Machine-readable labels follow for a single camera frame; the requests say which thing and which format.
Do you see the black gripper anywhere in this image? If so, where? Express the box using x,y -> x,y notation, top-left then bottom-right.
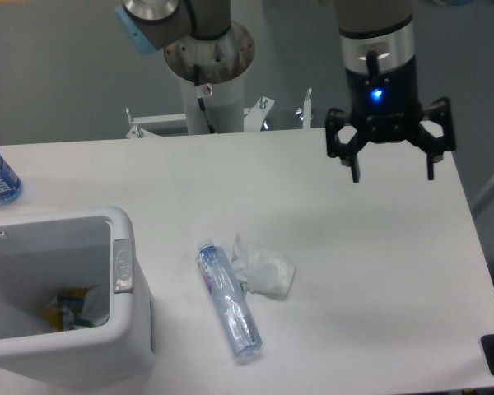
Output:
324,54 -> 457,184

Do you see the clear plastic water bottle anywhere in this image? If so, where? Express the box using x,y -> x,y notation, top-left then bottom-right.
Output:
195,239 -> 263,365

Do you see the yellow green wrapper trash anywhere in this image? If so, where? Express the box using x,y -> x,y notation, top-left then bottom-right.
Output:
43,286 -> 110,332

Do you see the white trash can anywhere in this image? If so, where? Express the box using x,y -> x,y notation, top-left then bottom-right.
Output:
0,207 -> 155,387

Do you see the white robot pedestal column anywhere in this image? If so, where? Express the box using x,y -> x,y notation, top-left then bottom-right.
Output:
163,21 -> 256,135

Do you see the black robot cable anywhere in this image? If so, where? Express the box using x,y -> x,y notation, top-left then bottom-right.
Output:
193,63 -> 217,135

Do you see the white metal base frame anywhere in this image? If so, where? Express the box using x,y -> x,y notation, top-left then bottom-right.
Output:
126,87 -> 315,139

